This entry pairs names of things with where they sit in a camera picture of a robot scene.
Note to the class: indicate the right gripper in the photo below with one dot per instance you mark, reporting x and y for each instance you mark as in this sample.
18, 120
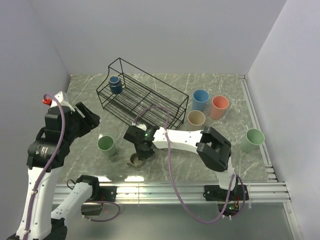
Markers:
142, 155

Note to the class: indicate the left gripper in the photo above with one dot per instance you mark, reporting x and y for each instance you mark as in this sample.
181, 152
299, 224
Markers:
90, 121

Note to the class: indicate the beige ceramic mug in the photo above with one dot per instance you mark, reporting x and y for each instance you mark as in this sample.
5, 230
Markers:
134, 161

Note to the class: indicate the dark blue glazed mug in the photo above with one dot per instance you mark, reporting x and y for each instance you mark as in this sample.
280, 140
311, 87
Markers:
115, 84

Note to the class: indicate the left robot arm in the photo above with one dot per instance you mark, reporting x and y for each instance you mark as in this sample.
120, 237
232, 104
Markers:
46, 156

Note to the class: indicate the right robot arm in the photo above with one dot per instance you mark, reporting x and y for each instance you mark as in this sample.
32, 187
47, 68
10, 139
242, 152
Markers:
212, 147

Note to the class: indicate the green tumbler left side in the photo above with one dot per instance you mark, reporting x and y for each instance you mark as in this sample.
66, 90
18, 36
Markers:
107, 145

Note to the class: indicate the green tumbler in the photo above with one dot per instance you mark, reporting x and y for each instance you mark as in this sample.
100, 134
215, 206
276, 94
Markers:
252, 139
107, 145

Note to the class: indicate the beige plastic tumbler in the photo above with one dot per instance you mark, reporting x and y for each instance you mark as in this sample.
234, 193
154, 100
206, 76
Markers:
196, 118

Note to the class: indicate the blue plastic tumbler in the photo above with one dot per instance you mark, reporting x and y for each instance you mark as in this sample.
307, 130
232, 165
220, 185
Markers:
200, 98

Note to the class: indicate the salmon pink plastic tumbler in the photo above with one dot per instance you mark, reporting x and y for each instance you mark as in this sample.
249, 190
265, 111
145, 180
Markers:
218, 107

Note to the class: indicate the green tumbler right side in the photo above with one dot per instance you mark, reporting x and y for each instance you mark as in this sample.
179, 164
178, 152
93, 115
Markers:
252, 139

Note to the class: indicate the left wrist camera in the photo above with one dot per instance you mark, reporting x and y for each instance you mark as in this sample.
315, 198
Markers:
61, 97

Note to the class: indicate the black wire dish rack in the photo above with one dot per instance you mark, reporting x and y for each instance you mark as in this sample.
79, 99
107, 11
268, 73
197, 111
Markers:
153, 100

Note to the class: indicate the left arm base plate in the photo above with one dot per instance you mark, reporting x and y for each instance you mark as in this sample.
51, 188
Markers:
104, 193

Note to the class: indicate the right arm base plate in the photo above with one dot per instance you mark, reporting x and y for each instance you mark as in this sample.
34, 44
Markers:
215, 193

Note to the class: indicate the aluminium side rail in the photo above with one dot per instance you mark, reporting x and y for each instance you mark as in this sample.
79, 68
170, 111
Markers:
263, 149

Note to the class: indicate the aluminium mounting rail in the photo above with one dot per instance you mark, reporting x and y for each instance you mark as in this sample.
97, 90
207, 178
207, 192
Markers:
192, 193

